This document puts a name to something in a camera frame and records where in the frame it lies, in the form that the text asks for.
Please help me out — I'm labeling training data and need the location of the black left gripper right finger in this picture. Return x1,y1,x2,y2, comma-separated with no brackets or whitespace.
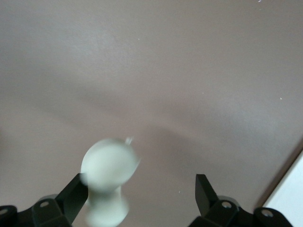
189,174,239,227

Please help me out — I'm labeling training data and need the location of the white steamed bun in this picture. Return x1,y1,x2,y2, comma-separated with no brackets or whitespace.
80,136,143,227

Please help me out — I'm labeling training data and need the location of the white tray with bear drawing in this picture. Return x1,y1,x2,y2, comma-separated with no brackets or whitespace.
262,150,303,217

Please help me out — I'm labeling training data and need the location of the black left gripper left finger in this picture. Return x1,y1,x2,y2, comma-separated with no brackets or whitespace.
30,173,89,227

